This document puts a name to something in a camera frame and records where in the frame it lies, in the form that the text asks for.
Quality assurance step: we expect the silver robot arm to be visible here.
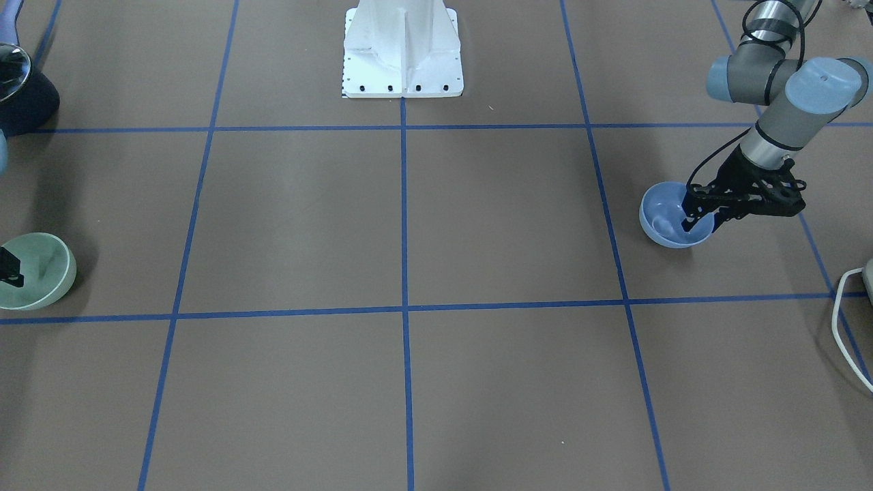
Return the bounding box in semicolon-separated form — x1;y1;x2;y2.
681;1;871;232

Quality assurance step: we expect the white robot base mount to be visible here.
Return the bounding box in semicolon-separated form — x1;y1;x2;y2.
341;1;464;99

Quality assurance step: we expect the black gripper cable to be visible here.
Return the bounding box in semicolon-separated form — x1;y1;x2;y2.
686;0;823;198

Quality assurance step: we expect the green bowl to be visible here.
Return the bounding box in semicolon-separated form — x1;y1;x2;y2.
1;233;77;311

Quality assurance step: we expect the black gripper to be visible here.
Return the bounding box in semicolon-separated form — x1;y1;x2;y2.
681;149;807;233

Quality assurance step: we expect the white toaster power cable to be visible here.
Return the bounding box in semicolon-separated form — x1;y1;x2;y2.
832;267;873;394

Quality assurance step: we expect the blue bowl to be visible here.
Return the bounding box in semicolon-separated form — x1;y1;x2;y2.
638;181;715;249

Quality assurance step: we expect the dark blue pot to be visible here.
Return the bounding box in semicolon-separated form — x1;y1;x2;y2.
1;43;60;139

